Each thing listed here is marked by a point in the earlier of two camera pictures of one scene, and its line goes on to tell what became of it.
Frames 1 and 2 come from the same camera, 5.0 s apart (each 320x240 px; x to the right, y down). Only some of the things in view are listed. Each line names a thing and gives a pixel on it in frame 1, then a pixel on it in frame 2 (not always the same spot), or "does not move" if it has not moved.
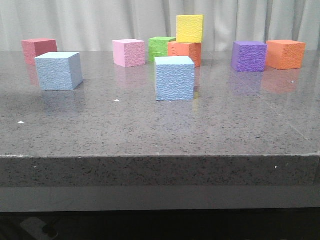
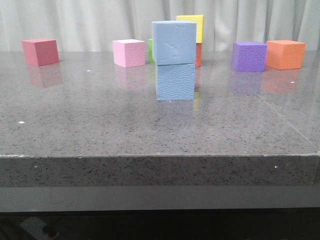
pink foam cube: (129, 53) does not move
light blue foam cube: (174, 78) does not move
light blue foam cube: (59, 71) to (174, 42)
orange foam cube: (284, 54) does not move
